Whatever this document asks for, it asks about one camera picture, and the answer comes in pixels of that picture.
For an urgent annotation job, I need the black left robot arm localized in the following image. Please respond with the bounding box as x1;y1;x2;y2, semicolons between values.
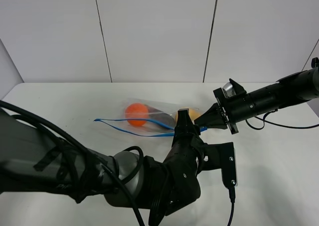
0;102;205;226

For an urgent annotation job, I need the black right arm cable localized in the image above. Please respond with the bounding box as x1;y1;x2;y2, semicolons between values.
245;110;319;130

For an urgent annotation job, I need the yellow pear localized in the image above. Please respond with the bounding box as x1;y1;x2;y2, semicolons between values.
174;108;202;123

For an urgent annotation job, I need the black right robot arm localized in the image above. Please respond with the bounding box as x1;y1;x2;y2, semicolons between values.
194;57;319;134

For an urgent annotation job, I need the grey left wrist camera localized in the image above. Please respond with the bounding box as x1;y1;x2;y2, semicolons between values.
202;142;237;204

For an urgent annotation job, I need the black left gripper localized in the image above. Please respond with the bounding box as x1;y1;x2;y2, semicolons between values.
148;128;203;226

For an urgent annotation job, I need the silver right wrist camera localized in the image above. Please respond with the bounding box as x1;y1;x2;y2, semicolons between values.
222;78;247;98

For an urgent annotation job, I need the dark purple eggplant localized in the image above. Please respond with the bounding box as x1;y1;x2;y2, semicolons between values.
146;105;175;133

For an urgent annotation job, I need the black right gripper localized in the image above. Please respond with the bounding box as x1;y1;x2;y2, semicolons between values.
174;88;254;136

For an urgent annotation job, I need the orange fruit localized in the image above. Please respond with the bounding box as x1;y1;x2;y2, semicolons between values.
125;103;149;127

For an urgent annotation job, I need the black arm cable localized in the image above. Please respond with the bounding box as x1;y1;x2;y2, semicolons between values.
0;100;236;226
245;110;319;130

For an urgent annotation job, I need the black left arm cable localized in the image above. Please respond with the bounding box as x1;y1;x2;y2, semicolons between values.
0;100;236;226

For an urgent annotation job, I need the clear zip bag blue zipper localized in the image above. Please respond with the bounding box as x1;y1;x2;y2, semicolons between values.
94;99;203;137

